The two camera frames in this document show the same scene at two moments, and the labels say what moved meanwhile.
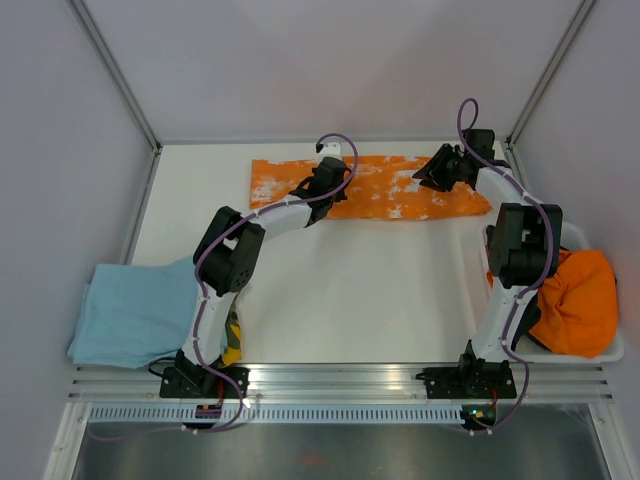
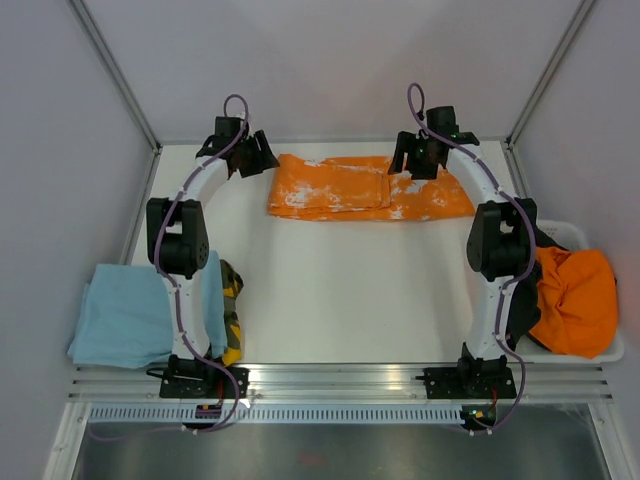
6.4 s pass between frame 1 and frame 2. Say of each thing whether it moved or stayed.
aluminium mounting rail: stayed
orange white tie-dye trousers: moved
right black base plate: stayed
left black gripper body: moved
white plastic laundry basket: stayed
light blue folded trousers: stayed
